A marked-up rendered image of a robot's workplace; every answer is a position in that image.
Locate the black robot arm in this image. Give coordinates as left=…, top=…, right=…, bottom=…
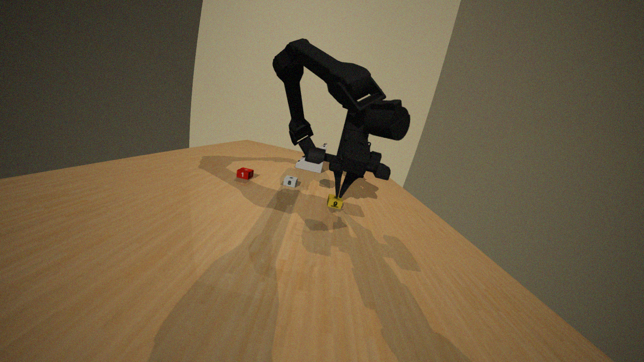
left=272, top=38, right=411, bottom=176

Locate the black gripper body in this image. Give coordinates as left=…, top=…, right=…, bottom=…
left=305, top=129, right=390, bottom=180

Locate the red block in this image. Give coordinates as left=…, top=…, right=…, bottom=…
left=236, top=167, right=254, bottom=180

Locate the yellow block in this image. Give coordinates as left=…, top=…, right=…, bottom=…
left=327, top=194, right=343, bottom=209

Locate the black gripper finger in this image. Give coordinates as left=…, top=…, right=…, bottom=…
left=329, top=164, right=343, bottom=197
left=339, top=171, right=364, bottom=198

